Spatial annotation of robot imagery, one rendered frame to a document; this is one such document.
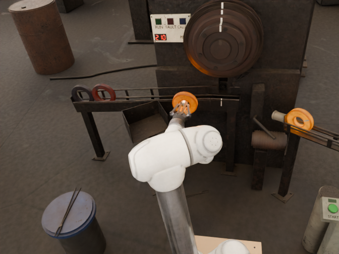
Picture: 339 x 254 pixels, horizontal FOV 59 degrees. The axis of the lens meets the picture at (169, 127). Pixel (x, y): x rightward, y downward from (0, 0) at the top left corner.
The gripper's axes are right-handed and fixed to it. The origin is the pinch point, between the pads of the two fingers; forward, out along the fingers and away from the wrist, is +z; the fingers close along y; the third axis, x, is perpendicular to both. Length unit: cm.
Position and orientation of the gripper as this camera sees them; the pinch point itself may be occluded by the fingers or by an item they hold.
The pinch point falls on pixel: (184, 101)
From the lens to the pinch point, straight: 182.2
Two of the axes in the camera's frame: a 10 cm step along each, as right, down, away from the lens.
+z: 2.3, -6.7, 7.0
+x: -1.2, -7.4, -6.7
